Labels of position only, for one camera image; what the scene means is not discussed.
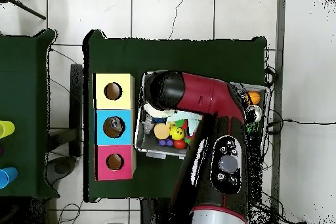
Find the mint green waffle cloth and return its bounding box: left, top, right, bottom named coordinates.
left=167, top=110, right=203, bottom=136

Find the crushed clear plastic bottle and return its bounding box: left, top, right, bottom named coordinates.
left=109, top=117, right=124, bottom=134

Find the wooden box with three holes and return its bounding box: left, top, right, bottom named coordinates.
left=93, top=73, right=137, bottom=181

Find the cream yellow waffle cloth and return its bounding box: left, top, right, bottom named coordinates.
left=143, top=102, right=175, bottom=119

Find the orange round foam ball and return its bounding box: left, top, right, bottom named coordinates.
left=153, top=123, right=171, bottom=141

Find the yellow smiley ball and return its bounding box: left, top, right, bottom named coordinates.
left=169, top=125, right=185, bottom=141

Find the red orange ball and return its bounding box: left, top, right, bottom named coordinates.
left=173, top=139, right=187, bottom=150

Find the dark green table cloth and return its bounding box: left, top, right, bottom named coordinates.
left=82, top=29, right=268, bottom=204

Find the orange toy basketball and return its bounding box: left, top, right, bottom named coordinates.
left=247, top=91, right=261, bottom=106

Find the green cloth side table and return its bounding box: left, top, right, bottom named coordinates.
left=0, top=29, right=60, bottom=200

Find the yellow plastic cup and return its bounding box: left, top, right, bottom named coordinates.
left=0, top=120, right=16, bottom=139

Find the blue plastic cup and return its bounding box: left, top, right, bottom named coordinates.
left=0, top=166, right=19, bottom=190

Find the black tripod leg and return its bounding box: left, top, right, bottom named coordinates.
left=0, top=0, right=47, bottom=21

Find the silver wire mesh bin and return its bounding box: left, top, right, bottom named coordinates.
left=134, top=70, right=272, bottom=160

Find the coiled black cable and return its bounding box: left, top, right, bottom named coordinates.
left=263, top=66, right=278, bottom=88

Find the black cable with plug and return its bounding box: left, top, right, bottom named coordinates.
left=266, top=114, right=336, bottom=135

